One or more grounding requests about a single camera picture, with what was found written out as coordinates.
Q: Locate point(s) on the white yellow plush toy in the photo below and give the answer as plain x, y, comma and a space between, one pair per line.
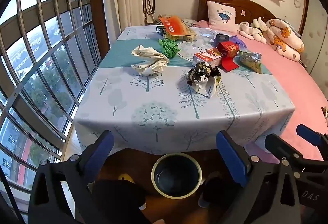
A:
259, 29

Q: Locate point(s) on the orange bear print cushion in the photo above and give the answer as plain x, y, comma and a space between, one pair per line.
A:
284, 39

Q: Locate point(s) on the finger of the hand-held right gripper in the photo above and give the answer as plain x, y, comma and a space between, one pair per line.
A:
281, 148
307, 134

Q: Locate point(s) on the pink embroidered pillow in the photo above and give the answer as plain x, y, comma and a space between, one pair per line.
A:
221, 15

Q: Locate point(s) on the green foil snack packet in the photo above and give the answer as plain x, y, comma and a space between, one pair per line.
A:
251, 61

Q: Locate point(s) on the clear plastic packaging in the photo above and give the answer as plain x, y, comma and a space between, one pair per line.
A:
206, 33

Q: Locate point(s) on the wooden headboard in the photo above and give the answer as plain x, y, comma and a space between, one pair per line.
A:
253, 7

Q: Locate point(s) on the metal window grille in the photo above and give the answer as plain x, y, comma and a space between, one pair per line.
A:
38, 65

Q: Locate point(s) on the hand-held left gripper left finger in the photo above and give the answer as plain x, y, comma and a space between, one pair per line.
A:
102, 153

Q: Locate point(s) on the black small box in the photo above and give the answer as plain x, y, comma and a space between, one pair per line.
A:
161, 30

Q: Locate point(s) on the orange snack packet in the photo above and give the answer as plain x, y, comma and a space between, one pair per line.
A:
174, 24

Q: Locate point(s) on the black gold wrapper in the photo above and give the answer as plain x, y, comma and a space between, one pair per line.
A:
202, 75

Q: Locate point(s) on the purple plastic bag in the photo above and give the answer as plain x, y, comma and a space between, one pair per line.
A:
238, 42

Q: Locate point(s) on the green paper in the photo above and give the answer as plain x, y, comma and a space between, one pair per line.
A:
169, 47

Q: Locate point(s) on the pink blanket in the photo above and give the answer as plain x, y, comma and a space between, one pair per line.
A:
294, 80

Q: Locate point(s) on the beige small box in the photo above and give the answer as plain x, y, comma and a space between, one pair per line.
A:
189, 38

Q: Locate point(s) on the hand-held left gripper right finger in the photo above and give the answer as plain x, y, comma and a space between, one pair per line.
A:
230, 160

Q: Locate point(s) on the white paper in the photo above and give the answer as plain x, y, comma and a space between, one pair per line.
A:
151, 60

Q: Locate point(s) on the dark blue small box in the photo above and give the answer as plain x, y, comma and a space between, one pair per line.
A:
221, 38

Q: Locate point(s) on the black slipper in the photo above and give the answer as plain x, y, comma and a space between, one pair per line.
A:
217, 193
117, 198

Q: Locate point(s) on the red paper envelope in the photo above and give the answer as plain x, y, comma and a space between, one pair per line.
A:
229, 56

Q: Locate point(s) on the tree printed tablecloth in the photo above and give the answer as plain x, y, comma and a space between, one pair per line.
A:
153, 93

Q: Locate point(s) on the dark trash bin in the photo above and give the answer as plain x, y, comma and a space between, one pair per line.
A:
176, 178

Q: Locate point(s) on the small yellow object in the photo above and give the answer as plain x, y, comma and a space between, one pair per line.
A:
126, 178

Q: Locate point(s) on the red white carton box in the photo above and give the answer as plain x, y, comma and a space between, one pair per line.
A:
207, 57

